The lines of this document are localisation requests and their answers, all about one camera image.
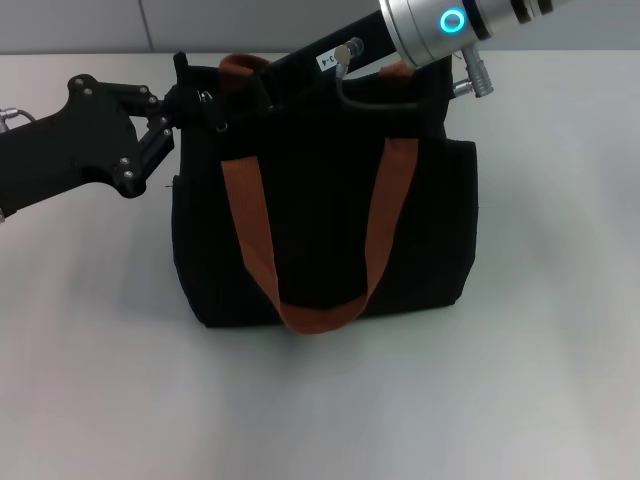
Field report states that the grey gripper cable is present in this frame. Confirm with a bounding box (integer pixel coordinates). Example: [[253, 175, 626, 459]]
[[333, 36, 497, 111], [0, 105, 37, 133]]

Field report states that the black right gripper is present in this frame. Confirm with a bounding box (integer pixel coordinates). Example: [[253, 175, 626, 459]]
[[227, 9, 407, 132]]

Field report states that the black bag with orange handles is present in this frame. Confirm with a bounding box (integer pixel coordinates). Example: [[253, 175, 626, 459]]
[[169, 49, 481, 335]]

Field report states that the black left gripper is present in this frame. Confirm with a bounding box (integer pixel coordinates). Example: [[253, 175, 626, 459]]
[[0, 74, 217, 215]]

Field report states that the silver zipper pull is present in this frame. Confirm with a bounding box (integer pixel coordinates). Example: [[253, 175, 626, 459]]
[[199, 88, 230, 135]]

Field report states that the grey right gripper cable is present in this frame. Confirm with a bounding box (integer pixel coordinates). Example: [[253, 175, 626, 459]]
[[333, 36, 497, 111]]

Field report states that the grey left gripper cable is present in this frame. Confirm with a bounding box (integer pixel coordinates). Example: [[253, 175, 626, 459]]
[[0, 105, 37, 133]]

